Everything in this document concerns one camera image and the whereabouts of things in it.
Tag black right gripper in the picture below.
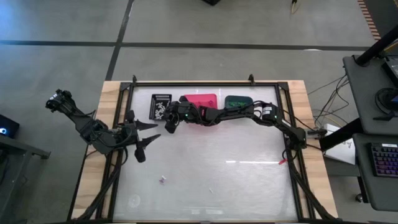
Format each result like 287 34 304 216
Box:
162 95 200 134

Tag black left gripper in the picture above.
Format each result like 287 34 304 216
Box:
123 109 162 164

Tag black mesh basket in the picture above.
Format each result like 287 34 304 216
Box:
149 93 173 121

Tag pink plastic bin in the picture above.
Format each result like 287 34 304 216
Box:
183 93 218 110

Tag teal plastic bin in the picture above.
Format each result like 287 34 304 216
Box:
224 95 254 110

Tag grey side table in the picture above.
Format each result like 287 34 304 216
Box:
0 136 52 224

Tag black box blue light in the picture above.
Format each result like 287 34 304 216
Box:
0 114 20 139

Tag white paper sheet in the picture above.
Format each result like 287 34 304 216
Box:
322 123 356 166

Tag grey desk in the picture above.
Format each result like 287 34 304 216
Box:
342 54 398 136

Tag black headphones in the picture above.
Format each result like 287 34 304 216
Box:
374 86 398 121

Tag black stand pole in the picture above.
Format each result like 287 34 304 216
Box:
355 24 398 67

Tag backlit black keyboard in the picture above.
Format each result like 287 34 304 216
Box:
369 142 398 179

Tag grey keyboard tray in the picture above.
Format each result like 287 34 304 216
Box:
353 133 398 212

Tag dark mat orange striped edge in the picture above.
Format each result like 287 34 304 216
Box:
356 0 398 42

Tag black metal table frame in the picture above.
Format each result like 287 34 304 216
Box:
67 73 340 223

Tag black cable bundle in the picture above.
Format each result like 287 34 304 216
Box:
307 73 352 125

